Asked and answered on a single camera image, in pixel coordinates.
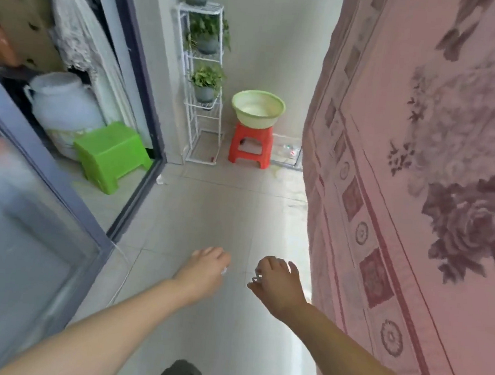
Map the person's left hand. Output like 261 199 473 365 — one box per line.
170 243 233 310

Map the person's right hand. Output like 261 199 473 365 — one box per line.
244 254 312 325

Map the person's left forearm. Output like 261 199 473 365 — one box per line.
0 261 198 375

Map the person's right forearm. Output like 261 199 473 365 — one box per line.
264 299 452 375

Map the red plastic stool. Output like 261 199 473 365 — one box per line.
227 122 276 171

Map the white metal plant rack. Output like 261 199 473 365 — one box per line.
162 0 236 167

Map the green plastic stool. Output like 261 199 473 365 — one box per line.
69 117 157 199

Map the light green plastic basin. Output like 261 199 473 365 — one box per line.
229 88 288 132

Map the pink floral bedsheet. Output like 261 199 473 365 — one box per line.
280 0 495 375

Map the grey sliding glass door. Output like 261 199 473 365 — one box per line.
0 59 134 375

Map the white plastic jug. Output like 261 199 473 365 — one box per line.
17 69 111 164

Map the white lace cloth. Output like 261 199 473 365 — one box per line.
19 0 168 150

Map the brown cardboard box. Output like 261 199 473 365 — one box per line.
0 0 73 74

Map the dark door frame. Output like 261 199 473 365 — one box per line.
50 0 183 248

